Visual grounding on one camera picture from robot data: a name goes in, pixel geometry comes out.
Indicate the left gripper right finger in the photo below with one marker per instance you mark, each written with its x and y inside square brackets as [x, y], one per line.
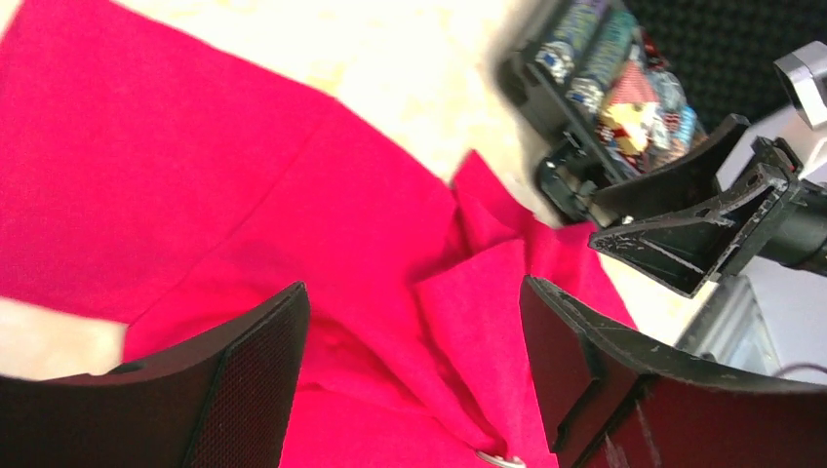
[610, 396]

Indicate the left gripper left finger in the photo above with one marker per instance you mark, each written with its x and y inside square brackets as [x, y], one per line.
[222, 398]

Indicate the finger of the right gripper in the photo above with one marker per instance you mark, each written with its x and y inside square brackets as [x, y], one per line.
[674, 187]
[683, 250]

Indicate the red t-shirt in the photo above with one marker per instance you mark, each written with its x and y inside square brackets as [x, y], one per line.
[150, 179]

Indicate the white round pin brooch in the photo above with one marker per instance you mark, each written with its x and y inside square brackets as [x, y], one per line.
[501, 461]

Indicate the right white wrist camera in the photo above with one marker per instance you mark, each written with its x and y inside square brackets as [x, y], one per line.
[802, 74]

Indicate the black case with chips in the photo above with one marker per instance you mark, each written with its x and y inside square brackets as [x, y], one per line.
[621, 88]

